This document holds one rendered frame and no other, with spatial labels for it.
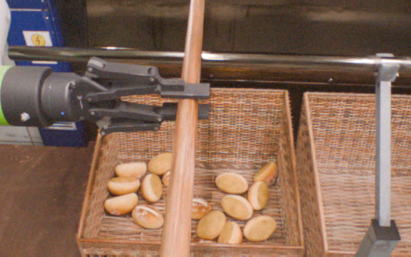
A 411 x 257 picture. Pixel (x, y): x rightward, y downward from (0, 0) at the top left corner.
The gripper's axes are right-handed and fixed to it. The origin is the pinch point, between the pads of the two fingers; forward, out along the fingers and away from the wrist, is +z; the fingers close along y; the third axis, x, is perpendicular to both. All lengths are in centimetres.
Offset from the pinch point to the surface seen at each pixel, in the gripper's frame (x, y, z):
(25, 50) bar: -17.7, 2.5, -32.1
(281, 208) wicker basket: -27, 60, 26
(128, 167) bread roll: -36, 55, -21
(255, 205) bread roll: -24, 56, 18
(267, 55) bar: -17.2, 2.1, 13.8
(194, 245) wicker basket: -4.4, 46.6, 0.8
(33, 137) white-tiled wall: -55, 61, -60
